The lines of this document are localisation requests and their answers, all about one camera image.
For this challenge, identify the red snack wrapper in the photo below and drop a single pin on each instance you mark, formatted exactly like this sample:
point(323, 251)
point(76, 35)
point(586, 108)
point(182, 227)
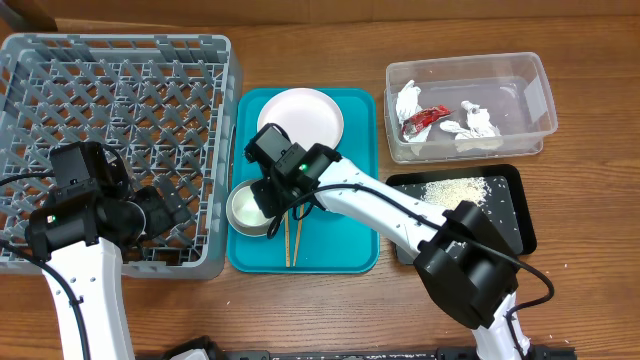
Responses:
point(418, 122)

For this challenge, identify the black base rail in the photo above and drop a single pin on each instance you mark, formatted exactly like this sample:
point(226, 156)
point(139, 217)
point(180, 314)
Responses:
point(214, 352)

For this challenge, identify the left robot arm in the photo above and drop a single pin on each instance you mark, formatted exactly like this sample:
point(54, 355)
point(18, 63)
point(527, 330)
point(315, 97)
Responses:
point(78, 236)

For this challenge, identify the wooden chopstick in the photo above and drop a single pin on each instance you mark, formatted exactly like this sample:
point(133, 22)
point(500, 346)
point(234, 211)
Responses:
point(298, 234)
point(287, 240)

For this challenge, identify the grey bowl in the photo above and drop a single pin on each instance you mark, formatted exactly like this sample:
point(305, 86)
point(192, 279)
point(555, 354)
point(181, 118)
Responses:
point(243, 213)

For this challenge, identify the left wooden chopstick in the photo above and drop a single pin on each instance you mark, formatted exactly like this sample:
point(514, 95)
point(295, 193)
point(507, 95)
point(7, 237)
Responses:
point(287, 240)

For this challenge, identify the right wooden chopstick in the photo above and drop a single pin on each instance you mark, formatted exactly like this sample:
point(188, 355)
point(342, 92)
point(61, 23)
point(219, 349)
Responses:
point(298, 234)

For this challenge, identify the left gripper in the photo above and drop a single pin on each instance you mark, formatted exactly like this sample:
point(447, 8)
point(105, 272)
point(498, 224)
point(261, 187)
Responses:
point(162, 217)

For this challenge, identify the grey dishwasher rack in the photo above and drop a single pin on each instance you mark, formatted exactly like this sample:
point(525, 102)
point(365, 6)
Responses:
point(166, 104)

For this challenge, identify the clear plastic bin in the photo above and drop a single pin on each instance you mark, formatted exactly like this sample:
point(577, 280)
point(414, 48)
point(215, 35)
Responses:
point(513, 87)

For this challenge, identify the teal plastic tray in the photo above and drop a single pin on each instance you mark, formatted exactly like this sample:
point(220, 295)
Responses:
point(330, 243)

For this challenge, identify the white napkin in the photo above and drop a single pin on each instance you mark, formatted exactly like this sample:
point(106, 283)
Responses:
point(406, 106)
point(478, 133)

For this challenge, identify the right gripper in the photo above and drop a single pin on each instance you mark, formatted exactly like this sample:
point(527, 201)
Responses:
point(270, 198)

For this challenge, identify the large white plate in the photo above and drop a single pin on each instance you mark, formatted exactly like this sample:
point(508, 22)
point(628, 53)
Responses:
point(308, 116)

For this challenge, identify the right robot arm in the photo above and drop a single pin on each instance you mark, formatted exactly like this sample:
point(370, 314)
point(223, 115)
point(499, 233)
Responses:
point(466, 266)

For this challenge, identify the black tray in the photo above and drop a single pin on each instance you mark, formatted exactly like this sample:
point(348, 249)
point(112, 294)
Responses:
point(512, 218)

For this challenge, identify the white rice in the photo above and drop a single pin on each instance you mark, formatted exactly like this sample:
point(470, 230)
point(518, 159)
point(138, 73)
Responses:
point(448, 193)

